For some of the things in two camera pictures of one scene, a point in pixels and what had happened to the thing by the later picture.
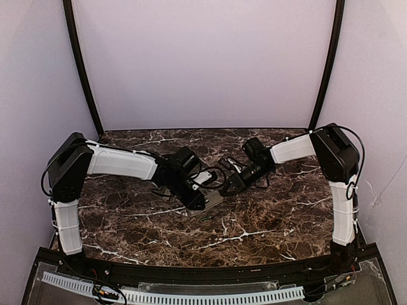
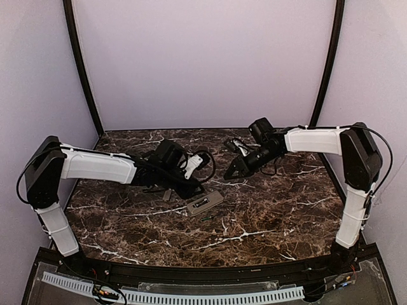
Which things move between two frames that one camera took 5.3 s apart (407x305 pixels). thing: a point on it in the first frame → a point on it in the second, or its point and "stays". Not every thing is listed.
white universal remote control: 211,200 stays
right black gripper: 238,180 → 243,162
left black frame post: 68,8 stays
